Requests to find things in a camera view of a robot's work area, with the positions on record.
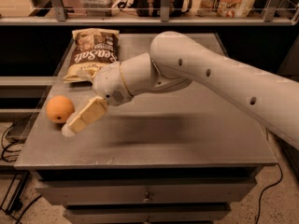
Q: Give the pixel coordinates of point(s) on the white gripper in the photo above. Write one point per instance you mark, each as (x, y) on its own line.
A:
(108, 83)

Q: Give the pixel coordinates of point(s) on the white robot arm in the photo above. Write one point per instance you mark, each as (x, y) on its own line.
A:
(174, 61)

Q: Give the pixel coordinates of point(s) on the orange fruit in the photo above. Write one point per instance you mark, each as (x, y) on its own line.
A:
(59, 108)

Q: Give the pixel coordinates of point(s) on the sea salt chips bag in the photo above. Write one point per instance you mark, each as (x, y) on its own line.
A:
(94, 47)

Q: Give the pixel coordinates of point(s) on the black backpack on shelf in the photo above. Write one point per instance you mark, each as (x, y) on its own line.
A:
(159, 0)

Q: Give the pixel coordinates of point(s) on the grey drawer cabinet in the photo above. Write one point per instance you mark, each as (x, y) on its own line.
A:
(191, 151)

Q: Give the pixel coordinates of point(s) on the metal shelf rack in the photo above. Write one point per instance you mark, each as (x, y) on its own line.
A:
(121, 13)

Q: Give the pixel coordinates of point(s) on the drawer knob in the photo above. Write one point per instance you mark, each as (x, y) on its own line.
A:
(147, 200)

